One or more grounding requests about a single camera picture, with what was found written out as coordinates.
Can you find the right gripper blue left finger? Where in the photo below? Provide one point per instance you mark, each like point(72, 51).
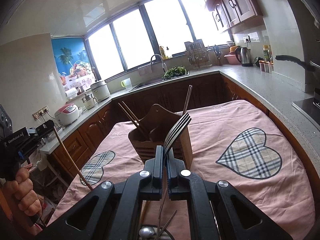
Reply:
point(111, 211)

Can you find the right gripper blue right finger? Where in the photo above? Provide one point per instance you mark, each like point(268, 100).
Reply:
point(218, 210)

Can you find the stainless steel fork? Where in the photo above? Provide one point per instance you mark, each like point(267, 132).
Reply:
point(175, 132)

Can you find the red dotted wooden chopstick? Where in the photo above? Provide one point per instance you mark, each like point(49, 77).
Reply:
point(134, 117)

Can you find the chrome kitchen faucet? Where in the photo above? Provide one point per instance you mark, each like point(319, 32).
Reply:
point(158, 59)

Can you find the person's left hand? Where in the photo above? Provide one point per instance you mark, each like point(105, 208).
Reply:
point(20, 190)

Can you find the metal spoon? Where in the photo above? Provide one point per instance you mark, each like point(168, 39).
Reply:
point(146, 232)

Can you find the metal chopstick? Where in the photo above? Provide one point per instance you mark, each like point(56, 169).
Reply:
point(163, 219)
point(187, 99)

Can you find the white red rice cooker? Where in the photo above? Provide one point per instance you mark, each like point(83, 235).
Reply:
point(67, 114)

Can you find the pink bedsheet table cover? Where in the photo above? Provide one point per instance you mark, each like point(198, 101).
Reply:
point(233, 141)

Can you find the paper towel roll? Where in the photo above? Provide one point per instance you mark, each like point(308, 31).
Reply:
point(71, 93)

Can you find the wooden utensil holder box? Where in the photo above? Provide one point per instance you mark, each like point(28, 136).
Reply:
point(158, 122)

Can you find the large white rice cooker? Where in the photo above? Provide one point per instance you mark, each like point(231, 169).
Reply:
point(100, 90)

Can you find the tropical fruit poster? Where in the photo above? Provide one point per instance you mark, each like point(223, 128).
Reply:
point(73, 64)

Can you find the lower wooden base cabinets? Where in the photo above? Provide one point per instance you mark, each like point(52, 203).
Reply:
point(210, 90)

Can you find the gas stove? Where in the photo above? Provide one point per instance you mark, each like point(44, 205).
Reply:
point(310, 108)

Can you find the green vegetables in sink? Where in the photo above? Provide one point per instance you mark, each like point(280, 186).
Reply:
point(175, 71)

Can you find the condiment bottles group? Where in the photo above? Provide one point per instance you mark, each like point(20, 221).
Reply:
point(265, 63)

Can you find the pink plastic container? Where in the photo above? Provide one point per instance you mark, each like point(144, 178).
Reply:
point(231, 58)

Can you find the dish drying rack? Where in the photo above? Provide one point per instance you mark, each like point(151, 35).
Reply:
point(197, 54)

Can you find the knife block with knives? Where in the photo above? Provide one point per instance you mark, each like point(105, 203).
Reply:
point(217, 52)

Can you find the stainless electric kettle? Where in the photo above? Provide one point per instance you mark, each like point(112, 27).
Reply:
point(243, 55)

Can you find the yellow dish soap bottle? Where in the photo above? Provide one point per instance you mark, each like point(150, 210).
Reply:
point(163, 55)

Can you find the black wok with lid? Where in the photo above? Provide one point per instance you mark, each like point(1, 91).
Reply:
point(311, 66)

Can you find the wall power outlet strip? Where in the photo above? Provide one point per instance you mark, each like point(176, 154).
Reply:
point(40, 112)

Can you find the clear jug green handle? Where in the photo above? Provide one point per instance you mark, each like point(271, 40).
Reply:
point(126, 84)

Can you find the kitchen window frame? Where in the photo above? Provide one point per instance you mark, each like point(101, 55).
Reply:
point(130, 40)

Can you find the upper wooden wall cabinets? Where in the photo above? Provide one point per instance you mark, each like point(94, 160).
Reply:
point(229, 13)

